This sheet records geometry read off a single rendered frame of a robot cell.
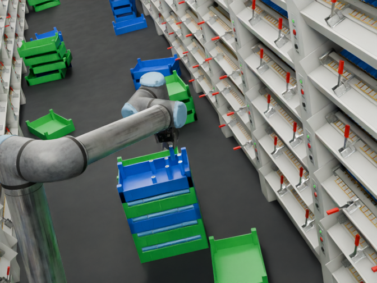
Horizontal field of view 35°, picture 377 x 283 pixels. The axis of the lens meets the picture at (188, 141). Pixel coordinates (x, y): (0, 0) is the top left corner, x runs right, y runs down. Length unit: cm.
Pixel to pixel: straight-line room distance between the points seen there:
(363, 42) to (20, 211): 102
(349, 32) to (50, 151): 81
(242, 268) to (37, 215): 101
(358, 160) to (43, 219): 90
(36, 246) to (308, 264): 112
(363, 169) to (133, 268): 130
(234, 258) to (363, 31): 134
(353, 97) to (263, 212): 127
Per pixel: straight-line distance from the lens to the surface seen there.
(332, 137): 180
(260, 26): 219
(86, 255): 280
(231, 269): 248
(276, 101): 239
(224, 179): 302
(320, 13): 163
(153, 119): 192
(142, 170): 260
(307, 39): 174
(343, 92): 161
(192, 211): 250
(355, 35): 146
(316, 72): 176
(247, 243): 259
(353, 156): 170
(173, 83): 382
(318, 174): 194
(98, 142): 172
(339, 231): 205
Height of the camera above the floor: 163
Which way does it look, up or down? 28 degrees down
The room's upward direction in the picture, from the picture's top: 14 degrees counter-clockwise
